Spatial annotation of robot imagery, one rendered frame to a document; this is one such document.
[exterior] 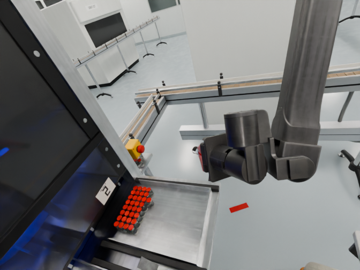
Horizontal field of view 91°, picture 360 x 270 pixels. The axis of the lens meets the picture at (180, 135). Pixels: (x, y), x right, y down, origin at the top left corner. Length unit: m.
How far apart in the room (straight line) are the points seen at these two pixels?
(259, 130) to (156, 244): 0.55
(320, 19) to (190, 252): 0.66
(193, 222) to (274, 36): 1.56
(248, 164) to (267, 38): 1.58
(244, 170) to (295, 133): 0.10
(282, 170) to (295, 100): 0.11
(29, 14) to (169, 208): 0.74
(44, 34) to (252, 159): 0.61
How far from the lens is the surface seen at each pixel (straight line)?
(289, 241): 1.66
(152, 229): 0.77
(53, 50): 0.67
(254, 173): 0.33
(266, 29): 1.82
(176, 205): 0.77
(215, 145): 0.40
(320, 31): 0.37
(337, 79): 1.38
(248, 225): 1.67
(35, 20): 0.67
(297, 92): 0.34
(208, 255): 0.69
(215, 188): 0.76
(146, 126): 1.18
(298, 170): 0.33
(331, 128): 1.62
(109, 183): 0.78
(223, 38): 1.83
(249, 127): 0.31
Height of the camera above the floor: 1.53
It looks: 38 degrees down
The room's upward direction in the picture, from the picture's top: 19 degrees counter-clockwise
